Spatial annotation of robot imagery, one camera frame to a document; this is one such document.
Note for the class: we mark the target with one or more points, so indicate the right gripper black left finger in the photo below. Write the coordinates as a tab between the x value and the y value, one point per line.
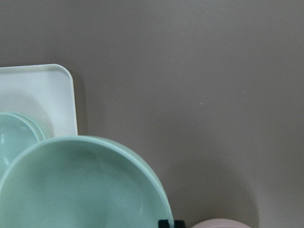
163	224

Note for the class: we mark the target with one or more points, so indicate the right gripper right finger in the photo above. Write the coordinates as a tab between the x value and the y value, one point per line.
179	224

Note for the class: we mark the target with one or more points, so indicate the green bowl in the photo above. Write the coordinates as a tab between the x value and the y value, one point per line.
16	134
42	128
81	182

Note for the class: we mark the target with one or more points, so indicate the pink bowl with ice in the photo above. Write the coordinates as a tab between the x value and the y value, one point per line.
220	223

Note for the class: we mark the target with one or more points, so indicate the green bowl on tray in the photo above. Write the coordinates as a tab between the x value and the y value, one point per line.
42	128

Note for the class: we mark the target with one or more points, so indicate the beige serving tray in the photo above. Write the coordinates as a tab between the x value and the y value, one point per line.
44	92

